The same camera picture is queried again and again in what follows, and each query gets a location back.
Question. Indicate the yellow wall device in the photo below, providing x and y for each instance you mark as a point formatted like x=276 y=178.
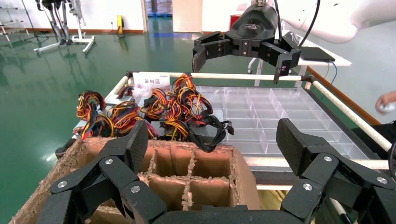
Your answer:
x=120 y=23

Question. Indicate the black tripod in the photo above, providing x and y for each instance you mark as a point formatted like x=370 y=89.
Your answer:
x=30 y=21

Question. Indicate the yellow fabric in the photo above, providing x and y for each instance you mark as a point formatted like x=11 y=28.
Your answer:
x=272 y=199

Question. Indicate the grey humanoid robot legs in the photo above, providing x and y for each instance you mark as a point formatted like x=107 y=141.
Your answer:
x=57 y=28

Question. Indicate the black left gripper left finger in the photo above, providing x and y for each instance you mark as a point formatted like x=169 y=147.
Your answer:
x=123 y=191

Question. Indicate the white sign with Chinese print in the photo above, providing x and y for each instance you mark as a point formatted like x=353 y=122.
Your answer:
x=151 y=81

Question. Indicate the white desk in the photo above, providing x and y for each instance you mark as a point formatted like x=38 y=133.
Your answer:
x=342 y=61

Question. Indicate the person's bare hand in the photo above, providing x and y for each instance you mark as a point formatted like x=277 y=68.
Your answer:
x=386 y=100

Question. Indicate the clear plastic divider tray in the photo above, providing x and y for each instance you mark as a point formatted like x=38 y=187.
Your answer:
x=263 y=123

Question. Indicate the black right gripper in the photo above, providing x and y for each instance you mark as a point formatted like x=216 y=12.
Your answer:
x=253 y=31

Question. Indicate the white shelf rack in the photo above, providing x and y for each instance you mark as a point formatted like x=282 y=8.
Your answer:
x=12 y=30

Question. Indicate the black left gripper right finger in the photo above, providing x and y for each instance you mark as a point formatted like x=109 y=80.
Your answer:
x=325 y=173

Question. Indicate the white wheeled stand frame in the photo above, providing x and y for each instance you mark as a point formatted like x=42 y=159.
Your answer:
x=82 y=38

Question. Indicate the red box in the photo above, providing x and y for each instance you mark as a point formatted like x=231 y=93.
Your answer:
x=234 y=21

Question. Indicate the person's black clothing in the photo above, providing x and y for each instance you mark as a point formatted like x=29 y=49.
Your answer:
x=383 y=133

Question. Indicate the beige door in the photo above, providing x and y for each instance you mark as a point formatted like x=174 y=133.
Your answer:
x=187 y=15

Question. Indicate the brown cardboard box with dividers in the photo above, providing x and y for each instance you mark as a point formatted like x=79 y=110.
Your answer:
x=213 y=164

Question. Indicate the black tablet device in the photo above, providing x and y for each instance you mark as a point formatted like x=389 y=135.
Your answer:
x=317 y=54

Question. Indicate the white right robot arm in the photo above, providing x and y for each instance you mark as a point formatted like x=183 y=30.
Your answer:
x=340 y=21

